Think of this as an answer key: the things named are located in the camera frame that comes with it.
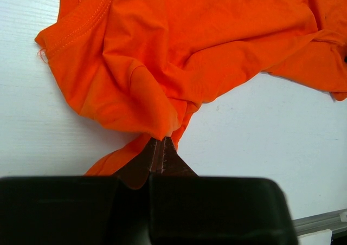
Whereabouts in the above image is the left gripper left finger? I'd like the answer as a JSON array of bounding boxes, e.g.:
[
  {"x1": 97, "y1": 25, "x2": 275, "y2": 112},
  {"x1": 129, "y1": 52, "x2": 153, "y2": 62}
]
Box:
[{"x1": 1, "y1": 139, "x2": 159, "y2": 244}]

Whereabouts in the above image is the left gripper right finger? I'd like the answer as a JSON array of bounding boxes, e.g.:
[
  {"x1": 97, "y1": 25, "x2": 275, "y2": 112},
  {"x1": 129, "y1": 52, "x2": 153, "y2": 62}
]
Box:
[{"x1": 149, "y1": 137, "x2": 298, "y2": 244}]

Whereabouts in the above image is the orange t-shirt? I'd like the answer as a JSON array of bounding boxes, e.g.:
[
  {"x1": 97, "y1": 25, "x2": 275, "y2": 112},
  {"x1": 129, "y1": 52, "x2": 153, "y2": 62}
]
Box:
[{"x1": 35, "y1": 0, "x2": 346, "y2": 179}]

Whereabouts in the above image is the aluminium rail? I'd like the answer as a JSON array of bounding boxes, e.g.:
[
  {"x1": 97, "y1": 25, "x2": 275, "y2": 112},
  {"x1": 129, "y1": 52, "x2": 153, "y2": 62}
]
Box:
[{"x1": 293, "y1": 209, "x2": 346, "y2": 245}]

